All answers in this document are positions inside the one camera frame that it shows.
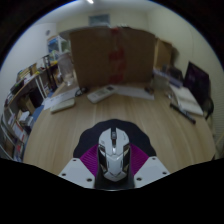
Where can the glass-door display cabinet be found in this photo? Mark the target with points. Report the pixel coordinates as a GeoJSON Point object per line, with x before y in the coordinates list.
{"type": "Point", "coordinates": [56, 45]}

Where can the open white notebook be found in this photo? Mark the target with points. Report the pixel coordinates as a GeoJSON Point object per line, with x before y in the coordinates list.
{"type": "Point", "coordinates": [186, 100]}

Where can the clear plastic water jug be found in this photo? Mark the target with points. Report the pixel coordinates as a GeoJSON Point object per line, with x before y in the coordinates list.
{"type": "Point", "coordinates": [67, 70]}

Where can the large brown cardboard box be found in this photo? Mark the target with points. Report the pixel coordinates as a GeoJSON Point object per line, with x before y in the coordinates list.
{"type": "Point", "coordinates": [96, 56]}

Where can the white and grey computer mouse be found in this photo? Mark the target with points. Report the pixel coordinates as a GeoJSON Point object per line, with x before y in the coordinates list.
{"type": "Point", "coordinates": [114, 156]}

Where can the black floor stand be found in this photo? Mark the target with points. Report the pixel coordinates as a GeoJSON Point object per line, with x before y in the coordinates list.
{"type": "Point", "coordinates": [50, 73]}

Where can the white paper sheet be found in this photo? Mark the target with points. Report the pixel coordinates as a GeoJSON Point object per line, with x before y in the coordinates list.
{"type": "Point", "coordinates": [58, 96]}
{"type": "Point", "coordinates": [135, 91]}

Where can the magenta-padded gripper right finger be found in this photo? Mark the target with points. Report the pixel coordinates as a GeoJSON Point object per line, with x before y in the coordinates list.
{"type": "Point", "coordinates": [148, 170]}

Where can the round wall clock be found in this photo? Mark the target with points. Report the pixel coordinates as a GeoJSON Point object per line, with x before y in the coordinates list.
{"type": "Point", "coordinates": [47, 32]}

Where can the ceiling tube light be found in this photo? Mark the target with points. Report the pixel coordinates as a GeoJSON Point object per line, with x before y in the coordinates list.
{"type": "Point", "coordinates": [90, 1]}

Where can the black computer monitor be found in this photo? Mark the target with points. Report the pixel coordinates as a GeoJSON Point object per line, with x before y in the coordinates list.
{"type": "Point", "coordinates": [197, 83]}

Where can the cluttered wooden side desk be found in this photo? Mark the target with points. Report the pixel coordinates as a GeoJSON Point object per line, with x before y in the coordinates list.
{"type": "Point", "coordinates": [26, 86]}

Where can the grey door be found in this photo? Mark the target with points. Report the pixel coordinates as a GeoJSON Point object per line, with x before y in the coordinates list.
{"type": "Point", "coordinates": [99, 20]}

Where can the black marker pen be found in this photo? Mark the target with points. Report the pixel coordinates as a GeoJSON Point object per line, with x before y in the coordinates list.
{"type": "Point", "coordinates": [182, 113]}

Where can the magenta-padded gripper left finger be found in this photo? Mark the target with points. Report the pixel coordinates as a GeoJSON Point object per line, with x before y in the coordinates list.
{"type": "Point", "coordinates": [78, 171]}

